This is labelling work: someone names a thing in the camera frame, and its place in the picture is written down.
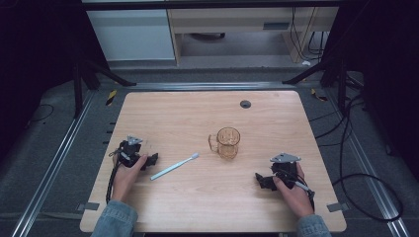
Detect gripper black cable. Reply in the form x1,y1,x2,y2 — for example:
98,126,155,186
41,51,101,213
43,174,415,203
290,176,316,212
105,148,131,204

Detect aluminium floor rail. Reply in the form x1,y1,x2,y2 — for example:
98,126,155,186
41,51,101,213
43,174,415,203
11,90,97,237
126,81,298,92
324,88,412,237

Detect black curtain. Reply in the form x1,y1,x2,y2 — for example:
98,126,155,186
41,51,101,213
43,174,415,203
0,0,111,162
320,0,419,181

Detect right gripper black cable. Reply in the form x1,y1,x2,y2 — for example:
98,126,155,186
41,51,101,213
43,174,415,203
290,176,316,212

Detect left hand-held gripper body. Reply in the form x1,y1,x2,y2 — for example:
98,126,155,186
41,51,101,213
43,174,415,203
113,134,146,168

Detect thick black floor cable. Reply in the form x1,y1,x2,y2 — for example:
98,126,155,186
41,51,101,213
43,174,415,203
309,93,404,222

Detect white cabinet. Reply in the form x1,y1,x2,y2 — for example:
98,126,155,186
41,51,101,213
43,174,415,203
86,9,177,62

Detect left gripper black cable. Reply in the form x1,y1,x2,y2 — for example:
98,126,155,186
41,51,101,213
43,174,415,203
105,148,131,204

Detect person's right hand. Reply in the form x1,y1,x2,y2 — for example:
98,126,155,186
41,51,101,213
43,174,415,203
272,162,316,219

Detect person's left hand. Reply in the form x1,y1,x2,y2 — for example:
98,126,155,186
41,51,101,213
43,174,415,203
111,154,149,202

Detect black metal stand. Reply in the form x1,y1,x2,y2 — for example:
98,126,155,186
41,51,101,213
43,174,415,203
282,53,351,115
70,48,138,119

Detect yellow black tape strip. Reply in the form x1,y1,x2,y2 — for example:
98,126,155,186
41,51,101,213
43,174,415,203
105,89,118,107
310,88,329,103

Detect light blue toothbrush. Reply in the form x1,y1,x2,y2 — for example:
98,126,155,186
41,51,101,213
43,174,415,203
149,151,201,182

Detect grey tape piece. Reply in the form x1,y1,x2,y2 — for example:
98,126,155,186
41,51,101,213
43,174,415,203
76,201,101,212
326,201,350,213

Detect amber glass cup with handle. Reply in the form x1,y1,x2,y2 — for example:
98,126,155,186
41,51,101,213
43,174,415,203
208,126,242,161

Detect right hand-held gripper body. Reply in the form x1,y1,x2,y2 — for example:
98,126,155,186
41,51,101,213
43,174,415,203
269,151,302,191

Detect black cables under desk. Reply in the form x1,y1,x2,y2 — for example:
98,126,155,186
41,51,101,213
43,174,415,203
290,7,330,62

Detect thin black floor cable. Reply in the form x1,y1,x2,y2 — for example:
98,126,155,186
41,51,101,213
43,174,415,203
24,103,55,130

